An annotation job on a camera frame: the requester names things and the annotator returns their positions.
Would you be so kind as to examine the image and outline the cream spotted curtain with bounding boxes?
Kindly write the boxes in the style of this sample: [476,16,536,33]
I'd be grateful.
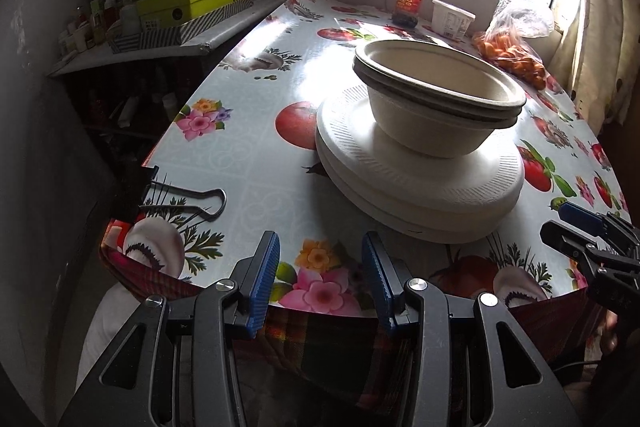
[550,0,640,142]

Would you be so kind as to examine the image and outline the cluster of small bottles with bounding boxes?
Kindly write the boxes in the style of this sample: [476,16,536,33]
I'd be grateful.
[60,0,141,55]

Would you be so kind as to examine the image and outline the vegetable printed tablecloth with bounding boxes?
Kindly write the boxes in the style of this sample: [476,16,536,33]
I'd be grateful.
[102,0,628,323]

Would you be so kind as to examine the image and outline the large white foam plate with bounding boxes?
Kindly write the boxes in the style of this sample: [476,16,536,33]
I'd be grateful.
[320,84,526,212]

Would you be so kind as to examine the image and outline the grey side shelf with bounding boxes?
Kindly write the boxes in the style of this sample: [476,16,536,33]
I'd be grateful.
[47,0,286,78]

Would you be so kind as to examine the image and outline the white plastic tub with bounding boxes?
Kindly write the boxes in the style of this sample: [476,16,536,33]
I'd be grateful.
[431,0,476,42]

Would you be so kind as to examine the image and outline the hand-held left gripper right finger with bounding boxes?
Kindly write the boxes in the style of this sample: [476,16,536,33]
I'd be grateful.
[361,231,583,427]

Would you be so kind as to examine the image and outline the red plaid blanket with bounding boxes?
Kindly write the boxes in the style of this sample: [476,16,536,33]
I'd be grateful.
[100,227,621,413]

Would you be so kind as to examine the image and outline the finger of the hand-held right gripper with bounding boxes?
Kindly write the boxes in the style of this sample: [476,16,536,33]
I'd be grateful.
[557,202,608,233]
[540,219,601,269]

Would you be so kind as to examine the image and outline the pile of oranges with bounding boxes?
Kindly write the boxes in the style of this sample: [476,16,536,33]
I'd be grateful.
[474,32,547,90]

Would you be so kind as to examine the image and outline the white cloth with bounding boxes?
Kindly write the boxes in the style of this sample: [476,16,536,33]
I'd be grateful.
[75,282,146,388]

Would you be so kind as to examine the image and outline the clear plastic bag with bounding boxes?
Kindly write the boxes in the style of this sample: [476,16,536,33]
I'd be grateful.
[472,0,556,90]

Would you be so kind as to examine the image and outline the striped grey box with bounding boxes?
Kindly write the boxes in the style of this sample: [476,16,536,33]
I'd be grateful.
[110,0,256,52]

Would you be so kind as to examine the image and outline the black binder clip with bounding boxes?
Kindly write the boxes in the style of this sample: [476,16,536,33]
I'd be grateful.
[137,166,227,222]

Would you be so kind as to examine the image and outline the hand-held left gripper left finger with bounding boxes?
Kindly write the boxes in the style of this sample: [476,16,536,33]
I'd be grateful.
[60,230,281,427]

